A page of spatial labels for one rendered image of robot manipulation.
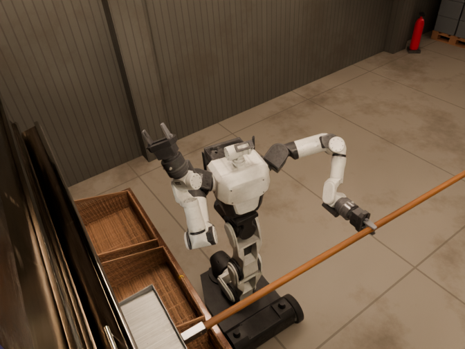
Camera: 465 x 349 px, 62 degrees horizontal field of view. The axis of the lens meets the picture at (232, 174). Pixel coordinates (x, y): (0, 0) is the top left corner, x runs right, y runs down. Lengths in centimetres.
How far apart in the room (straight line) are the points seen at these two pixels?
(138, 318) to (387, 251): 227
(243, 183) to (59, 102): 244
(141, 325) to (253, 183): 76
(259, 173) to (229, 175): 14
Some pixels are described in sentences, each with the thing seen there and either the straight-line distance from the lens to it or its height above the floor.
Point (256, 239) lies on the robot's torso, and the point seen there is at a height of 88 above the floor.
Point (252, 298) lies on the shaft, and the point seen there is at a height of 120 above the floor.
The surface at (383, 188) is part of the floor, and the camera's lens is 392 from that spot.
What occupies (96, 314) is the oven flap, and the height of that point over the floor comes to 141.
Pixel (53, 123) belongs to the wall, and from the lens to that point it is 392.
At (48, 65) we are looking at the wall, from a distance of 373.
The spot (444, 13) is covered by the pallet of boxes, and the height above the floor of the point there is 41.
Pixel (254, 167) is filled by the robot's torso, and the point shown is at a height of 140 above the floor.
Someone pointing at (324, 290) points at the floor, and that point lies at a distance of 306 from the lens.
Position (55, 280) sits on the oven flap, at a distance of 109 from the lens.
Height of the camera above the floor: 252
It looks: 40 degrees down
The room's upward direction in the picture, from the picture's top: 5 degrees counter-clockwise
